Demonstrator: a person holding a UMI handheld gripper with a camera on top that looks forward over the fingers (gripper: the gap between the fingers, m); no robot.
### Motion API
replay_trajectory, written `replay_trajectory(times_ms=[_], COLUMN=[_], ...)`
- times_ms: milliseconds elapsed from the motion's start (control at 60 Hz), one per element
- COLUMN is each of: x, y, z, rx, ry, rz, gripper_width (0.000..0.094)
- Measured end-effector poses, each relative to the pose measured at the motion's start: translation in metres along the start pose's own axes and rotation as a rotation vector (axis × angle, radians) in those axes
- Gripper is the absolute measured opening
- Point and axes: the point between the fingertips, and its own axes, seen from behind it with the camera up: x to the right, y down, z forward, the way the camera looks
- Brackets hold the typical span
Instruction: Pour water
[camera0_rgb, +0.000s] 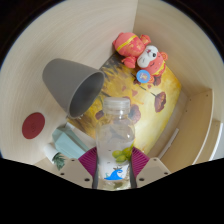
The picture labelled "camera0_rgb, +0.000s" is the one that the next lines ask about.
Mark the yellow poppy flower painting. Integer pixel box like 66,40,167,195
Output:
68,53,183,156

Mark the white light bar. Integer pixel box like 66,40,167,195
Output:
158,128,181,159

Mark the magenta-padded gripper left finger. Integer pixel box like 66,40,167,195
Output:
54,146,100,190

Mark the grey mug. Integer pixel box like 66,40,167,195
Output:
41,58,106,120

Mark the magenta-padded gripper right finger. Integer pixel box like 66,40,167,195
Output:
128,146,173,190

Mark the teal faceted vase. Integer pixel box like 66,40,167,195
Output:
51,122,90,160

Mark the red plush toy figure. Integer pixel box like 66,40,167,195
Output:
112,31,169,85

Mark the clear plastic water bottle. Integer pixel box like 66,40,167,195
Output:
94,96,137,191

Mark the flat round red coaster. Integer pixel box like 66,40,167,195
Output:
21,111,46,140

